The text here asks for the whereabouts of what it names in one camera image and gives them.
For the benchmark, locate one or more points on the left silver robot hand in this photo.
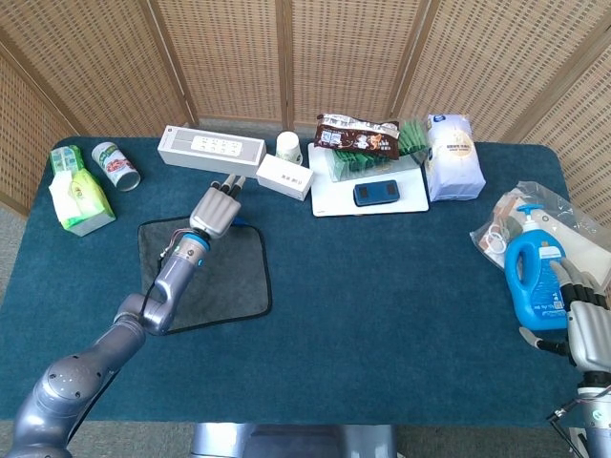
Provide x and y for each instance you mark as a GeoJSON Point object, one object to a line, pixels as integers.
{"type": "Point", "coordinates": [215, 212]}

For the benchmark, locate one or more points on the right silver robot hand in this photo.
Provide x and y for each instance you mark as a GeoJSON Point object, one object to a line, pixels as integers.
{"type": "Point", "coordinates": [589, 334]}

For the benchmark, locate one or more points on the grey and blue cloth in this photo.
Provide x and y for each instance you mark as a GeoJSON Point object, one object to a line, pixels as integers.
{"type": "Point", "coordinates": [238, 276]}

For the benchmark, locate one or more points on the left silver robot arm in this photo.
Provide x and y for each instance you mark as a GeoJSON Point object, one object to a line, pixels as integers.
{"type": "Point", "coordinates": [62, 381]}

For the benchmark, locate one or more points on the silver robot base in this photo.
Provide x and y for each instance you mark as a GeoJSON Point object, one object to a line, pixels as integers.
{"type": "Point", "coordinates": [291, 441]}

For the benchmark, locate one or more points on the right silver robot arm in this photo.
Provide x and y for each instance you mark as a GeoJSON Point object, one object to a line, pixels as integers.
{"type": "Point", "coordinates": [596, 420]}

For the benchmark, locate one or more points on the long white power strip box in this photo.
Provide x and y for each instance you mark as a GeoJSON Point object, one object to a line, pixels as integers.
{"type": "Point", "coordinates": [210, 150]}

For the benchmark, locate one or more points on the small white cardboard box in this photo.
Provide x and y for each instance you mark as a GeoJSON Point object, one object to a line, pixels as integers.
{"type": "Point", "coordinates": [284, 177]}

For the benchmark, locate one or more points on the blue pump detergent bottle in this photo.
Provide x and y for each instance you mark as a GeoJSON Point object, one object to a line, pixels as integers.
{"type": "Point", "coordinates": [520, 291]}

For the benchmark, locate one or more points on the clear plastic zip bag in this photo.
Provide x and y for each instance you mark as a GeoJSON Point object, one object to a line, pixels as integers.
{"type": "Point", "coordinates": [587, 238]}

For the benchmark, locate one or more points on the white paper cup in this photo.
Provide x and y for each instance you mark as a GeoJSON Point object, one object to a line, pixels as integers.
{"type": "Point", "coordinates": [288, 148]}

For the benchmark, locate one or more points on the green and white drink can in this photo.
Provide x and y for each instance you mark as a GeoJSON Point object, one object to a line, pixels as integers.
{"type": "Point", "coordinates": [117, 167]}

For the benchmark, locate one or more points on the white flat board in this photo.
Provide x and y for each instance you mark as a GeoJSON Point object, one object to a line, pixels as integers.
{"type": "Point", "coordinates": [334, 200]}

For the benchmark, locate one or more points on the yellow-green tissue pack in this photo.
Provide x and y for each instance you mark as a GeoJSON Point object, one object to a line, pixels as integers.
{"type": "Point", "coordinates": [83, 200]}

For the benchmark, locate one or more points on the clear box of green sachets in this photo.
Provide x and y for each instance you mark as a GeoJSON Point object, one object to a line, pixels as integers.
{"type": "Point", "coordinates": [353, 166]}

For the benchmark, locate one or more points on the wicker folding screen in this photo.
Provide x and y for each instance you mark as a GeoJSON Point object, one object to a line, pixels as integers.
{"type": "Point", "coordinates": [238, 57]}

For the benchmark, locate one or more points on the green patterned tissue pack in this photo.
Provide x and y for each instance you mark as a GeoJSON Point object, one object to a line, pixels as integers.
{"type": "Point", "coordinates": [67, 160]}

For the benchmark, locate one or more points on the brown snack bag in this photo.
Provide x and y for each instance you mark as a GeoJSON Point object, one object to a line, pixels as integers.
{"type": "Point", "coordinates": [358, 136]}

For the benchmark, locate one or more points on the dark blue flat case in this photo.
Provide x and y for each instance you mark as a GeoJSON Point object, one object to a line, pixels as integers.
{"type": "Point", "coordinates": [376, 193]}

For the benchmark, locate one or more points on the dark blue table cloth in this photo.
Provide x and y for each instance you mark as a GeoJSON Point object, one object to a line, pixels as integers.
{"type": "Point", "coordinates": [358, 296]}

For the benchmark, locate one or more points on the white flour bag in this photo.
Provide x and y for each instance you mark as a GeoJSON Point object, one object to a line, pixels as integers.
{"type": "Point", "coordinates": [453, 162]}

